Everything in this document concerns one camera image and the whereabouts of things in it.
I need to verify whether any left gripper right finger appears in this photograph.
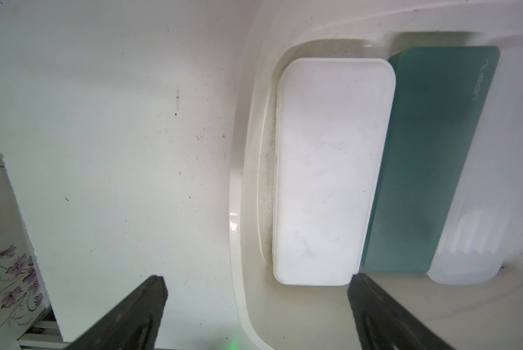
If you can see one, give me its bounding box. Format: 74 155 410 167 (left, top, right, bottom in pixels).
348 274 452 350

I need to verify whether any white storage basin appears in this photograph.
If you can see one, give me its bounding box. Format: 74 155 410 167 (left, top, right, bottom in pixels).
229 1 523 349

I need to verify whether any frosted clear pencil case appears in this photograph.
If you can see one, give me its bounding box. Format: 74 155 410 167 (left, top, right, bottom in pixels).
428 46 523 286

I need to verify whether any white pencil case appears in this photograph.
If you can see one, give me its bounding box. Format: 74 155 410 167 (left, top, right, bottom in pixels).
272 58 396 287

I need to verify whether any dark green pencil case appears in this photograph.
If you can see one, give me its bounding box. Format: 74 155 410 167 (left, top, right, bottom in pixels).
361 46 501 274

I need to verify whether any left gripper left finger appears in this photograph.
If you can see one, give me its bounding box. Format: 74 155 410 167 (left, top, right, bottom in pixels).
66 276 168 350

